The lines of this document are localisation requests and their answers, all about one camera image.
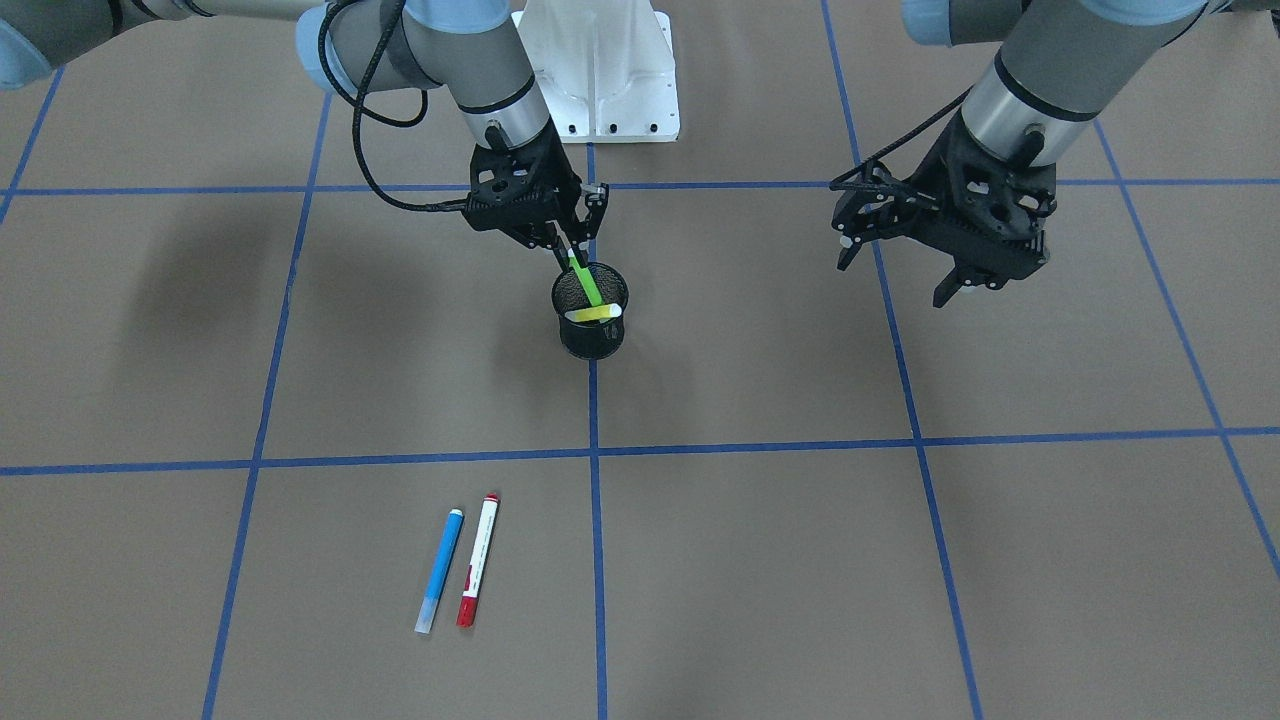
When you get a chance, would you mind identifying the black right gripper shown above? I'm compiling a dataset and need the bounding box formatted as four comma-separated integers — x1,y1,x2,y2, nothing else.
500,170,611,272

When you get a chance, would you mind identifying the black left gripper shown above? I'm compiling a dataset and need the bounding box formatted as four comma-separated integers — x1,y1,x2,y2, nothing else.
829,165,1011,309

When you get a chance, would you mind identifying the green marker pen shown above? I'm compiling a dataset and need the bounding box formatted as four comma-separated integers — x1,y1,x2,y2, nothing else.
568,250,605,307

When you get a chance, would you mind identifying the yellow marker pen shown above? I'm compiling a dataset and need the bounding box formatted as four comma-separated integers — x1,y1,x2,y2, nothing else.
562,304,623,324

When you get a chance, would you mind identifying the red marker pen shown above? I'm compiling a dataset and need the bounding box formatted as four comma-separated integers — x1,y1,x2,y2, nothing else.
454,492,500,629

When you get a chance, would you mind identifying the blue marker pen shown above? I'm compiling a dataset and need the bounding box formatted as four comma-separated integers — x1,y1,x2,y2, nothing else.
413,509,465,635

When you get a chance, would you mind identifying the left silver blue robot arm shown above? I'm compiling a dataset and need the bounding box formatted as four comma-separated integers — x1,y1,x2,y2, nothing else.
829,1,1277,307

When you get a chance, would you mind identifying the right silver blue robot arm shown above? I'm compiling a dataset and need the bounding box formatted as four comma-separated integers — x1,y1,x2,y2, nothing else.
1,1,609,272

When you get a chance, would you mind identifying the black mesh pen cup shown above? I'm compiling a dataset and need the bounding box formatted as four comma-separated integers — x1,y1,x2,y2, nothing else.
550,263,628,360

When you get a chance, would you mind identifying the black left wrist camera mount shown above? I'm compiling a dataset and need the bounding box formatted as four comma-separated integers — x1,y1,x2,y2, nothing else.
909,117,1057,281

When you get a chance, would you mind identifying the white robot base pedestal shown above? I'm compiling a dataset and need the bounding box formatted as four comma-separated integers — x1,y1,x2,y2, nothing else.
512,1,682,143

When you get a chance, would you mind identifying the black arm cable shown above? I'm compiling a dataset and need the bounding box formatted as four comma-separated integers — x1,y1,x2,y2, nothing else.
316,0,476,215

